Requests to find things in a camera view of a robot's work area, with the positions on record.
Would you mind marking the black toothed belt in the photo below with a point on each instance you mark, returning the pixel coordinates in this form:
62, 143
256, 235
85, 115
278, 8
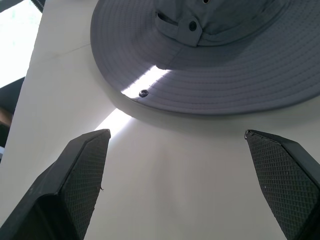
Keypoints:
38, 3

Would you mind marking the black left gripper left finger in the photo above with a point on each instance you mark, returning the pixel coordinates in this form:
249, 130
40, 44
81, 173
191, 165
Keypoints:
75, 180

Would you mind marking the grey bucket hat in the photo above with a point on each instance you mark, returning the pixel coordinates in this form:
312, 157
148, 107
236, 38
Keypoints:
207, 65

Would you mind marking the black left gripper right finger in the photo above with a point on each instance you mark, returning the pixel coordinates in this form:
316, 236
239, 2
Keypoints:
287, 180

